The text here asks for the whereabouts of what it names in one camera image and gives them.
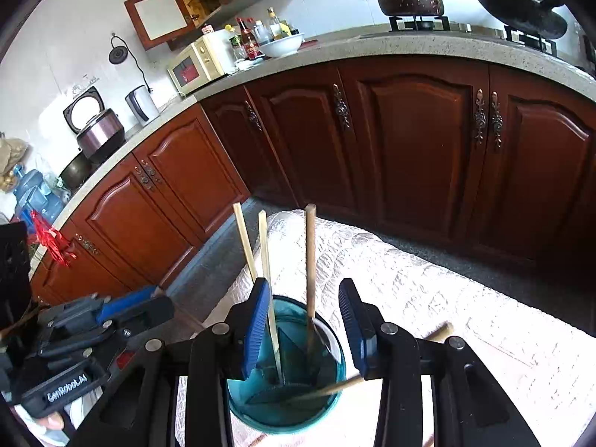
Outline bamboo chopstick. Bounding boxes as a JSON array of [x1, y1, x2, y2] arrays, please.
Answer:
[[232, 202, 258, 282], [282, 321, 454, 405], [258, 210, 284, 384], [305, 204, 316, 360]]

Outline left gloved hand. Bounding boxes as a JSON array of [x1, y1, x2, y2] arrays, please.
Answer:
[[12, 387, 103, 446]]

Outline floral white utensil holder cup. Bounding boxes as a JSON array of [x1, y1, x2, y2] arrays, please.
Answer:
[[227, 295, 346, 434]]

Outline blue water bottle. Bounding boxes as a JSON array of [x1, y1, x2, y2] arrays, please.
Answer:
[[13, 165, 64, 234]]

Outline quilted white table cover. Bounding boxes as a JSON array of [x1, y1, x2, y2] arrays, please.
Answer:
[[185, 210, 595, 446]]

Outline rice cooker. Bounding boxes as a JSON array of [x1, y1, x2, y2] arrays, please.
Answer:
[[63, 86, 125, 165]]

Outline silver kettle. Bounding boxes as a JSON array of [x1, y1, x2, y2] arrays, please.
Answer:
[[125, 85, 159, 126]]

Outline cream microwave oven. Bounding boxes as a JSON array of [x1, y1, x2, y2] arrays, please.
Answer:
[[167, 29, 237, 97]]

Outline red sauce bottle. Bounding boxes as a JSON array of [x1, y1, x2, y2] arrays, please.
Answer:
[[237, 18, 261, 60]]

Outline white bowl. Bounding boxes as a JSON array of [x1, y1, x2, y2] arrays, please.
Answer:
[[260, 34, 303, 58]]

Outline yellow oil bottle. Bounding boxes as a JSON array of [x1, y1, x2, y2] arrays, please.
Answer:
[[267, 7, 292, 41]]

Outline gas stove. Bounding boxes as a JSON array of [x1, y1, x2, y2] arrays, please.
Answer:
[[389, 16, 558, 58]]

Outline black wok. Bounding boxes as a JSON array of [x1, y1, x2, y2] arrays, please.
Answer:
[[478, 0, 568, 39]]

